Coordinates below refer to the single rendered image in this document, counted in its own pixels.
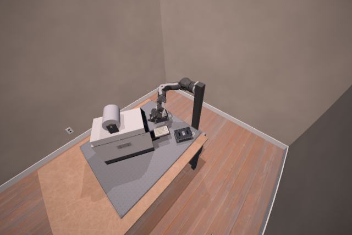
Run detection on white roll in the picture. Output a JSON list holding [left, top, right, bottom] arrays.
[[102, 105, 120, 131]]

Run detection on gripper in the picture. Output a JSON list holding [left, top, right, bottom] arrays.
[[148, 108, 162, 122]]

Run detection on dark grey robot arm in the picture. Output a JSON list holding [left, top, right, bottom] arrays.
[[155, 78, 199, 112]]

